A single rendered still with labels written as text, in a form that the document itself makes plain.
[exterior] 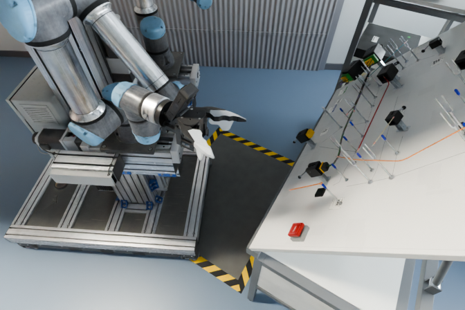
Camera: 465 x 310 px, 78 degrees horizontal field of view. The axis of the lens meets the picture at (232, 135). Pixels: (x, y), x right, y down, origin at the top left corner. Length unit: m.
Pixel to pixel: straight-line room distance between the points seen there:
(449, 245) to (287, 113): 2.38
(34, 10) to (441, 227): 1.05
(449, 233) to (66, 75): 1.04
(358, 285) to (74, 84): 1.28
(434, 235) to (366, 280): 0.66
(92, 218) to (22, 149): 1.26
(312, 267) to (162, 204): 1.18
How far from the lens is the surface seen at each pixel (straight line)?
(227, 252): 2.19
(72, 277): 2.40
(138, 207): 2.17
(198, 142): 0.63
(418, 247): 0.81
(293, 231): 1.06
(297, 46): 3.41
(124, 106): 0.79
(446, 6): 1.78
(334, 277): 1.38
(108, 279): 2.30
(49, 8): 0.87
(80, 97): 1.01
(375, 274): 1.45
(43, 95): 1.54
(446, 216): 0.84
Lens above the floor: 2.08
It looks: 49 degrees down
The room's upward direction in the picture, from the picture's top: straight up
